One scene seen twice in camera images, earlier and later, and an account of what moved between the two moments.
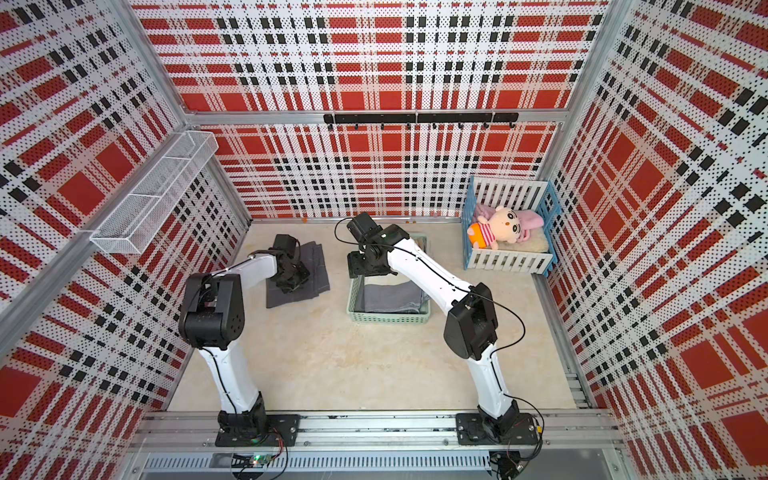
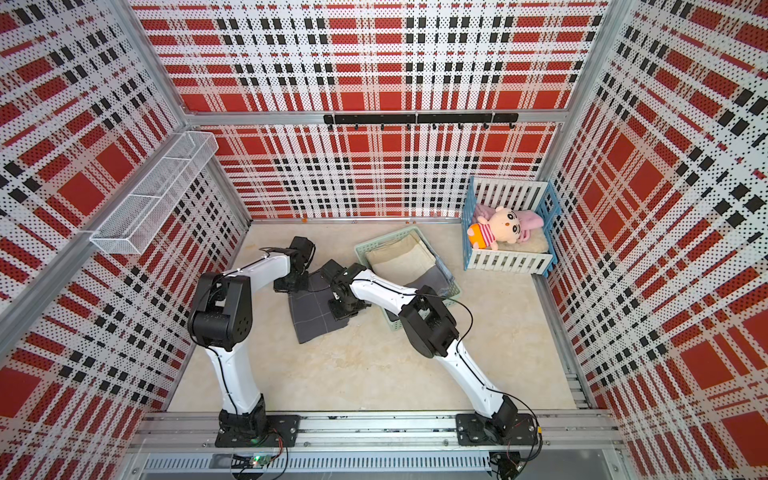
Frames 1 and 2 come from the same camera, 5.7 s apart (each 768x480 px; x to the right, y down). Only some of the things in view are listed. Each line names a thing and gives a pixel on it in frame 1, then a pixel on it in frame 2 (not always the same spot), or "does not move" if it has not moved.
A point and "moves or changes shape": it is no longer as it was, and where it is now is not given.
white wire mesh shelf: [126, 230] does not move
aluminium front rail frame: [184, 446] does not move
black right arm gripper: [355, 267] → [339, 314]
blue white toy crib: [506, 226] does not move
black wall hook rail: [423, 118] does not move
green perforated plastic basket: [355, 302] moves or changes shape
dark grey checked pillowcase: [312, 255] moves or changes shape
